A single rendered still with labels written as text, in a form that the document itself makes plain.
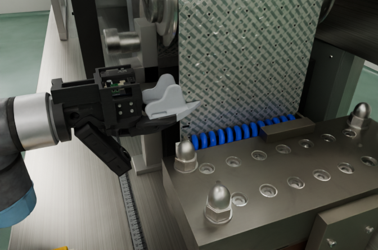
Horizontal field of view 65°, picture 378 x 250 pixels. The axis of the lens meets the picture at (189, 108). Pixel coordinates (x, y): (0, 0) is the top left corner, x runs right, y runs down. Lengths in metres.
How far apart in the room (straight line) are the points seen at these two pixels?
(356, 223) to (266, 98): 0.23
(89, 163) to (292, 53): 0.46
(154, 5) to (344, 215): 0.37
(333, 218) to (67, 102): 0.37
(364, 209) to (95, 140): 0.37
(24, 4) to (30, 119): 5.73
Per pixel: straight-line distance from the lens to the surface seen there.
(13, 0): 6.14
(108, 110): 0.41
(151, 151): 0.61
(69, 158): 0.72
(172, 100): 0.44
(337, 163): 0.51
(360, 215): 0.47
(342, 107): 0.92
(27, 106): 0.43
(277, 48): 0.51
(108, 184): 0.63
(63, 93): 0.42
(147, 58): 0.50
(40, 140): 0.43
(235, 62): 0.48
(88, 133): 0.44
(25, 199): 0.52
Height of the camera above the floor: 1.34
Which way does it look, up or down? 32 degrees down
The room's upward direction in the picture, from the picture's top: straight up
